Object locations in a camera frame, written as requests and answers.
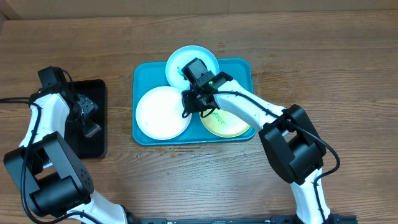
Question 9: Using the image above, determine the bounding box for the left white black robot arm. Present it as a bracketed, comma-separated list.
[1, 66, 138, 224]

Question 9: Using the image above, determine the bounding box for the teal plastic tray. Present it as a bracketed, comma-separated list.
[132, 58, 256, 146]

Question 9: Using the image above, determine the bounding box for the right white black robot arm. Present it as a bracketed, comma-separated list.
[182, 58, 330, 223]

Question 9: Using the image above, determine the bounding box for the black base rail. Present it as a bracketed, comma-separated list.
[127, 214, 358, 224]

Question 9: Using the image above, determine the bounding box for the light blue plate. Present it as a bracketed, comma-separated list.
[165, 45, 220, 91]

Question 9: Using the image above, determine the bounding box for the yellow-green plate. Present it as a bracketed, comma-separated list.
[200, 110, 250, 138]

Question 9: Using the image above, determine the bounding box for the white plate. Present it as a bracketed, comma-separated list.
[135, 86, 192, 141]

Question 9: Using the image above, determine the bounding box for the black tray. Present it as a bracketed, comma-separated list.
[64, 79, 108, 159]

